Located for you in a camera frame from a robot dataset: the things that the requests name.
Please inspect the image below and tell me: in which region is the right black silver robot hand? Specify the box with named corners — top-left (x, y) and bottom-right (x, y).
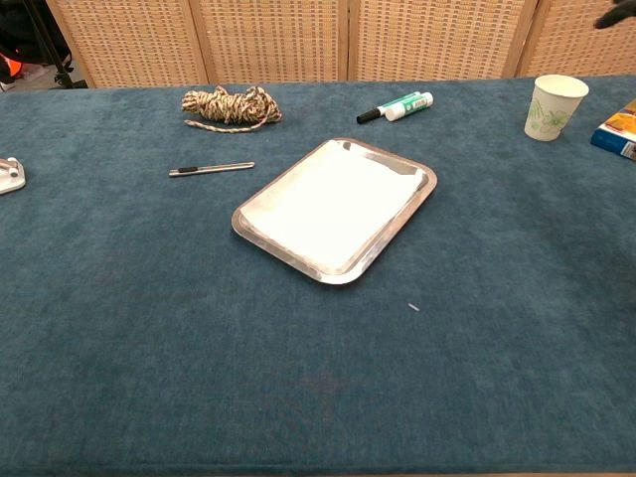
top-left (593, 0), bottom-right (636, 30)

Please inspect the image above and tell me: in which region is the white paper cup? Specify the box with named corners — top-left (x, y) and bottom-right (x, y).
top-left (524, 74), bottom-right (590, 143)

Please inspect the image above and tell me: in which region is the stainless steel tray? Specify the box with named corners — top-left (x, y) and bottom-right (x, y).
top-left (231, 137), bottom-right (438, 286)

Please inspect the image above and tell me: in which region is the wicker folding screen panel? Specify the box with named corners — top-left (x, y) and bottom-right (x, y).
top-left (188, 0), bottom-right (352, 85)
top-left (345, 0), bottom-right (541, 83)
top-left (514, 0), bottom-right (636, 80)
top-left (44, 0), bottom-right (210, 89)

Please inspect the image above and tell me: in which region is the orange blue snack box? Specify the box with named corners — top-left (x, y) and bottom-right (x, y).
top-left (589, 98), bottom-right (636, 162)

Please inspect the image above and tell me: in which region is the white green-label glue stick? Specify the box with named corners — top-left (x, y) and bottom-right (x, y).
top-left (385, 91), bottom-right (434, 123)

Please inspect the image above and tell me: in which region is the green marker with black cap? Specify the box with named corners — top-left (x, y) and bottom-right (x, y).
top-left (356, 91), bottom-right (421, 125)

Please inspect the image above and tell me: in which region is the black white pen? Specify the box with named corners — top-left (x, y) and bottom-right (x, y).
top-left (168, 161), bottom-right (256, 179)

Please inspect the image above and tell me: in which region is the blue felt table cover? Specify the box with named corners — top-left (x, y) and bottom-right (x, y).
top-left (0, 74), bottom-right (636, 476)

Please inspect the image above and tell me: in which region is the black tripod stand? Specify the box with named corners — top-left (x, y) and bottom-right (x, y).
top-left (24, 0), bottom-right (76, 89)

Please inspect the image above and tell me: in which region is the dark bag with orange patch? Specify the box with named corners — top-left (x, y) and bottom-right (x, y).
top-left (0, 0), bottom-right (36, 85)

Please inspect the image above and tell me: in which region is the white silver phone stand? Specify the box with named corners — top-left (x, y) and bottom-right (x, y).
top-left (0, 156), bottom-right (27, 196)

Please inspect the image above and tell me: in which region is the braided rope bundle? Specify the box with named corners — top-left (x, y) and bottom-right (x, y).
top-left (181, 84), bottom-right (283, 134)

